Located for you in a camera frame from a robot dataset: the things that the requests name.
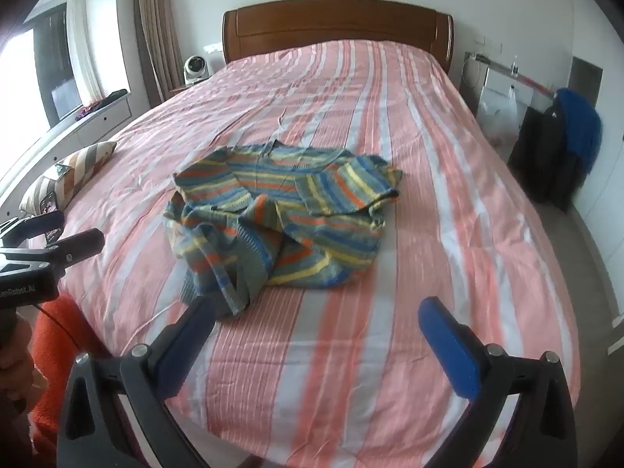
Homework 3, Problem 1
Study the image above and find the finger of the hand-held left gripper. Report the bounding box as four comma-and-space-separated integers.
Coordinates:
0, 229, 105, 274
0, 211, 66, 247

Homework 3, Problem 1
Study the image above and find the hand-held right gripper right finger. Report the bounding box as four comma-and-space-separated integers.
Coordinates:
418, 296, 578, 468

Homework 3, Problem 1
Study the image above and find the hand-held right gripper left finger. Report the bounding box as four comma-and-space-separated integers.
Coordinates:
57, 296, 218, 468

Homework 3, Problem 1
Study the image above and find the striped knit sweater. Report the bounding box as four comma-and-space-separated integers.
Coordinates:
163, 140, 403, 317

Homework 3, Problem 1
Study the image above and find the black smartphone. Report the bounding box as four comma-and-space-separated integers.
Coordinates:
41, 193, 62, 245

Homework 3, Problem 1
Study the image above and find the striped pillow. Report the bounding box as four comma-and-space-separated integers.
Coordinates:
19, 141, 118, 215

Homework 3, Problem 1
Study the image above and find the orange fuzzy garment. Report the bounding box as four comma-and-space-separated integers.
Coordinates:
27, 297, 115, 468

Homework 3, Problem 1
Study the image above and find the bed with pink striped sheet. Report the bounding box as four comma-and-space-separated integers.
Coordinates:
27, 39, 581, 468

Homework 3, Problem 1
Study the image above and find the white window bench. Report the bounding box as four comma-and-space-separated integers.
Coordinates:
0, 90, 133, 206

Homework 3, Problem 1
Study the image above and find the dark clutter on window sill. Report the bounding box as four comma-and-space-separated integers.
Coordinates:
75, 89, 128, 120

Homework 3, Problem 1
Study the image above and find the window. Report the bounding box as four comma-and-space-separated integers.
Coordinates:
0, 2, 85, 132

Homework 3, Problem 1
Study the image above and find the white sheer curtain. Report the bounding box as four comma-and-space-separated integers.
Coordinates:
66, 0, 105, 103

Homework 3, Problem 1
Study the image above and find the beige curtain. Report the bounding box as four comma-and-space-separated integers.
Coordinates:
134, 0, 185, 108

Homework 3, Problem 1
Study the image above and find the clear plastic bag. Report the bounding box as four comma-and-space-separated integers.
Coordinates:
480, 85, 521, 141

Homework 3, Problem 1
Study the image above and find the blue jacket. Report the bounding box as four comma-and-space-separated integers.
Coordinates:
556, 88, 601, 176

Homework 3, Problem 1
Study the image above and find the white bedside cabinet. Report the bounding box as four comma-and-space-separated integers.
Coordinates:
461, 51, 557, 108

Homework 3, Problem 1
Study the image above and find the wooden headboard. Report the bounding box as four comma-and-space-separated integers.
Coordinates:
223, 0, 453, 71

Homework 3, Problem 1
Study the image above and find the black cable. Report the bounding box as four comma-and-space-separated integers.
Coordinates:
29, 302, 96, 354

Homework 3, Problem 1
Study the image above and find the white security camera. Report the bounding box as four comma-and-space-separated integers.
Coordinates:
183, 56, 211, 86

